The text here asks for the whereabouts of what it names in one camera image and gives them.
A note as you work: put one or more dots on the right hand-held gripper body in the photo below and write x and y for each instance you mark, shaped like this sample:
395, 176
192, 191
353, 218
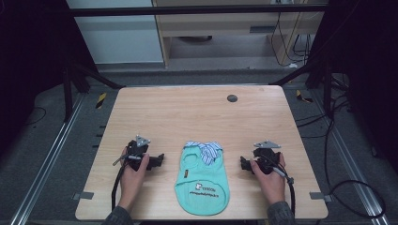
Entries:
266, 157

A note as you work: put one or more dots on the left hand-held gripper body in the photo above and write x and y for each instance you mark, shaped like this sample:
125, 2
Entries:
136, 150

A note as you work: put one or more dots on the person's left hand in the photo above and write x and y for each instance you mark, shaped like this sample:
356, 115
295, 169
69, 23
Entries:
133, 182

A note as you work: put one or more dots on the person's right hand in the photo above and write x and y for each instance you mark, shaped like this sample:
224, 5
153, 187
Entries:
272, 186

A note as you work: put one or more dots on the mint green pet shirt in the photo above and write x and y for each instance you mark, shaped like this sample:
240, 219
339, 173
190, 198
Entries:
202, 184

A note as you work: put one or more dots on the yellow black striped tape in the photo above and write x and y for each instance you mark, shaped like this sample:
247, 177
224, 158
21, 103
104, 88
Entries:
303, 97
100, 100

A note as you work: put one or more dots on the grey round table grommet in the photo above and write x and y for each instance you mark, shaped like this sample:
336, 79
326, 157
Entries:
232, 98

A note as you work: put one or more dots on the black metal stand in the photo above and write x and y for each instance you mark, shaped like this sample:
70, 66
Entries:
327, 90
67, 93

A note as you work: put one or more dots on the white cabinet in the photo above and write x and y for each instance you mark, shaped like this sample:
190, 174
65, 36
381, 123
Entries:
119, 37

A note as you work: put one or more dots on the light wooden desk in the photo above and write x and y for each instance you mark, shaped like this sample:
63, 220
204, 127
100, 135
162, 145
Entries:
219, 23

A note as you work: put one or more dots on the grey metal table bracket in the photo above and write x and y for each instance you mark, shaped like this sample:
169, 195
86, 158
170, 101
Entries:
84, 195
319, 196

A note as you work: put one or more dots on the aluminium floor rail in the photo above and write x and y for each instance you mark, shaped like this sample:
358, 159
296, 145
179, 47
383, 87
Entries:
47, 162
353, 168

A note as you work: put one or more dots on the black horizontal frame bar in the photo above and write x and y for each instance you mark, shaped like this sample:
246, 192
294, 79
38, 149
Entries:
187, 10

